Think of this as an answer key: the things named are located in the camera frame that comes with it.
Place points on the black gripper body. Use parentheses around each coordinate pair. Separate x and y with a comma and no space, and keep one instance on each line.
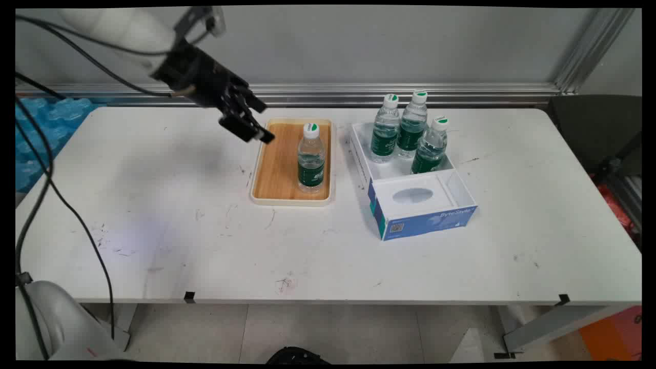
(197,77)

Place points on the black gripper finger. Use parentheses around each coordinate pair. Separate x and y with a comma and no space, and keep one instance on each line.
(246,128)
(253,102)

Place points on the green label water bottle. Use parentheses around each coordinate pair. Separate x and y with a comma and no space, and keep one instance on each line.
(429,151)
(384,136)
(411,130)
(311,164)

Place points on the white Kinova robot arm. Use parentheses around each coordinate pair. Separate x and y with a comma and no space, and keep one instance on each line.
(118,28)

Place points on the bamboo tray with cream rim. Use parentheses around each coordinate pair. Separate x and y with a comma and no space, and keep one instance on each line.
(279,169)

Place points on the blue shrink-wrapped bottle pack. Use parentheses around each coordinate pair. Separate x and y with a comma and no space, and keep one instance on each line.
(46,128)

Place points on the blue and white cardboard box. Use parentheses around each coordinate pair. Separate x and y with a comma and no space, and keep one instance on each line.
(425,215)

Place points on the black round object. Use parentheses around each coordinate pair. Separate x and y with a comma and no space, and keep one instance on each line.
(297,356)

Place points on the white table leg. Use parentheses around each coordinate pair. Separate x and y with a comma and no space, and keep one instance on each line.
(553,328)

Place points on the red patterned item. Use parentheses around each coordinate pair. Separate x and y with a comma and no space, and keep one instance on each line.
(617,210)

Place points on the orange panel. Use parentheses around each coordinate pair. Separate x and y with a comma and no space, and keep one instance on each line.
(612,335)

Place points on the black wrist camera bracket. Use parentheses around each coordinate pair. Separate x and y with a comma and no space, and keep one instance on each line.
(202,20)

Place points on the horizontal aluminium rail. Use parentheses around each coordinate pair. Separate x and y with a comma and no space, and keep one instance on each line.
(333,95)

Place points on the slanted aluminium post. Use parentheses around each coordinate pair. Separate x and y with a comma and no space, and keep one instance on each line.
(594,48)

